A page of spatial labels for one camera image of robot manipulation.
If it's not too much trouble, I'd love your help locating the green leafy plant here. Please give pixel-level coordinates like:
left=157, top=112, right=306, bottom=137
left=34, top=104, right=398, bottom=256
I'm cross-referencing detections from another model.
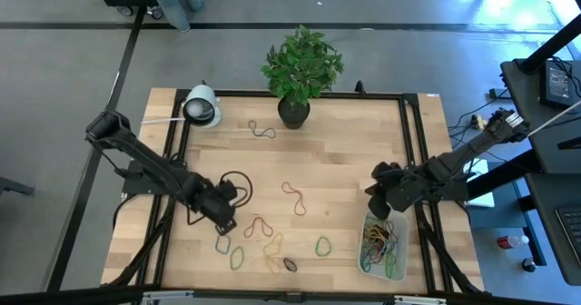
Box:
left=261, top=25, right=345, bottom=109

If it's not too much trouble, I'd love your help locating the red-label plastic bottle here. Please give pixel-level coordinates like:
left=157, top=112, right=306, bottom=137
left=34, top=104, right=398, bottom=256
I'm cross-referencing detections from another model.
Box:
left=496, top=233, right=531, bottom=251

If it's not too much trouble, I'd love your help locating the black power adapter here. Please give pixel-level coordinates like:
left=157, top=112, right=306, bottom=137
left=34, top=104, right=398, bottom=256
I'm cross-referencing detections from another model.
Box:
left=538, top=59, right=576, bottom=112

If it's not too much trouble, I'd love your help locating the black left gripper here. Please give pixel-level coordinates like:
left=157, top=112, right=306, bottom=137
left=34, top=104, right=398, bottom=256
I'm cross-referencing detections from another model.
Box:
left=195, top=181, right=239, bottom=236

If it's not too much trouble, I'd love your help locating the grey metal leg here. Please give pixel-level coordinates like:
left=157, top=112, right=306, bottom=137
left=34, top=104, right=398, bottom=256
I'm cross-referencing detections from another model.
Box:
left=0, top=175, right=36, bottom=198

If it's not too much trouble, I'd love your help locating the black keyboard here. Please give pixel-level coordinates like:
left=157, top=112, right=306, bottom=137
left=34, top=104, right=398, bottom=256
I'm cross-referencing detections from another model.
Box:
left=555, top=204, right=581, bottom=266

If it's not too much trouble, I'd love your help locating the black plant pot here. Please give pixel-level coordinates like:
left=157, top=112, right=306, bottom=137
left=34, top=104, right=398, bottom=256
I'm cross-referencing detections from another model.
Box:
left=277, top=96, right=311, bottom=131

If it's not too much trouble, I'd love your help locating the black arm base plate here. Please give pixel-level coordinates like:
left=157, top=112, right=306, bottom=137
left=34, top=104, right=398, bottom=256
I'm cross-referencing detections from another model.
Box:
left=113, top=159, right=186, bottom=196
left=406, top=163, right=471, bottom=202

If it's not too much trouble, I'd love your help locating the green rubber band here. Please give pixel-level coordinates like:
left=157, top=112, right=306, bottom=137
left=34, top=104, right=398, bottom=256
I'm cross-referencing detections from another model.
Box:
left=229, top=245, right=245, bottom=271
left=383, top=252, right=398, bottom=280
left=315, top=235, right=333, bottom=258

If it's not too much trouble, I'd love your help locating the person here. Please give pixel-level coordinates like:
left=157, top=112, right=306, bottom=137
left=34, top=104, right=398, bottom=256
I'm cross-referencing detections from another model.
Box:
left=139, top=0, right=208, bottom=33

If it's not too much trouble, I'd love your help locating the black diagonal beam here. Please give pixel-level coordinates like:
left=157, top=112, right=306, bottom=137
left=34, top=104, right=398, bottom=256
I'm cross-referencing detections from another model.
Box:
left=517, top=16, right=581, bottom=74

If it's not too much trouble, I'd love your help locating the white box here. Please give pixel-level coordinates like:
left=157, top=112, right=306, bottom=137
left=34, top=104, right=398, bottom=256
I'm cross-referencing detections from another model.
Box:
left=462, top=158, right=497, bottom=210

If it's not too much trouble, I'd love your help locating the white spotlight lamp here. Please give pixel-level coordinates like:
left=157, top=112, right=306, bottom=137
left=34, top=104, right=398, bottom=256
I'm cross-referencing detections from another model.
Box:
left=182, top=84, right=223, bottom=129

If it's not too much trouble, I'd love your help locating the clear plastic bin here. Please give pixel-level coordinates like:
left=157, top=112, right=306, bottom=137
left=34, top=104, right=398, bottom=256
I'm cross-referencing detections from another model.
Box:
left=357, top=209, right=410, bottom=283

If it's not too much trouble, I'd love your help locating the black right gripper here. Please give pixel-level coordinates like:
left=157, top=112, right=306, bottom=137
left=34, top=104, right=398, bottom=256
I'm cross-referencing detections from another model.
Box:
left=365, top=161, right=430, bottom=221

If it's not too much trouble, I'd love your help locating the black rig crossbeam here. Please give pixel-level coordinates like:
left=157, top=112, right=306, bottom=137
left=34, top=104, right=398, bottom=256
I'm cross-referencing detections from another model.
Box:
left=0, top=285, right=581, bottom=305

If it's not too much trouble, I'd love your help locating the white lamp cable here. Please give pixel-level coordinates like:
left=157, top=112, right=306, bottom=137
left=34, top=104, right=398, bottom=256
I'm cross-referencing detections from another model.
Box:
left=139, top=116, right=188, bottom=126

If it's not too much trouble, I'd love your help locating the red rubber band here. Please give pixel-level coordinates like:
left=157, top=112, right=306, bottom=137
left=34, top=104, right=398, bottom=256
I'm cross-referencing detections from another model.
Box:
left=281, top=181, right=308, bottom=217
left=242, top=216, right=274, bottom=239

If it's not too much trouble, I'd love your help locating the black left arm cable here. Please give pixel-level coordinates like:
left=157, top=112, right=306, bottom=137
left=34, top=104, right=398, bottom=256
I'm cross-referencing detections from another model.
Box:
left=219, top=170, right=254, bottom=209

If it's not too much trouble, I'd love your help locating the black desk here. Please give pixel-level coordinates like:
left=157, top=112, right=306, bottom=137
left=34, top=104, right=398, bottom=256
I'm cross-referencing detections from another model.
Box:
left=500, top=57, right=581, bottom=287

